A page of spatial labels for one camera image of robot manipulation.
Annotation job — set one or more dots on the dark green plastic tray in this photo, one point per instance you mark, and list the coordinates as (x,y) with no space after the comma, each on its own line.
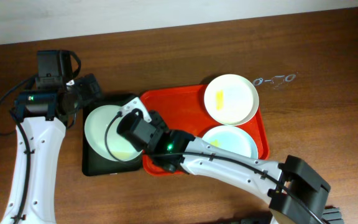
(95,164)

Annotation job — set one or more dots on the cream white plate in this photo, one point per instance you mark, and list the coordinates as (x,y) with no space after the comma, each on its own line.
(231,100)

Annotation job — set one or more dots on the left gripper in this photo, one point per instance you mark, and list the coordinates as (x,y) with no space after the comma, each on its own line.
(89,88)

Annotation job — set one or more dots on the red plastic tray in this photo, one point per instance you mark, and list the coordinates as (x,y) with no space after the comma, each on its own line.
(183,108)

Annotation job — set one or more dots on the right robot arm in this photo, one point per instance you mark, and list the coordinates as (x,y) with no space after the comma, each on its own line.
(293,190)

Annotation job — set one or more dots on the pale green plate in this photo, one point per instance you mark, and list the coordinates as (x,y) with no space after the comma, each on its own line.
(95,128)

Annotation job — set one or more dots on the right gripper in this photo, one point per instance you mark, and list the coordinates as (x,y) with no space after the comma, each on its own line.
(155,118)

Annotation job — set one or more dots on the light blue plate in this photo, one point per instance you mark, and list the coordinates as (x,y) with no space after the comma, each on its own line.
(232,139)

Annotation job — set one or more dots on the green and yellow sponge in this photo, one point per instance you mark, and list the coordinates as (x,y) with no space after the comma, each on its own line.
(125,156)

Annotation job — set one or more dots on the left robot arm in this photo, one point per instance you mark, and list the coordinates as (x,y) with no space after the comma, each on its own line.
(42,112)

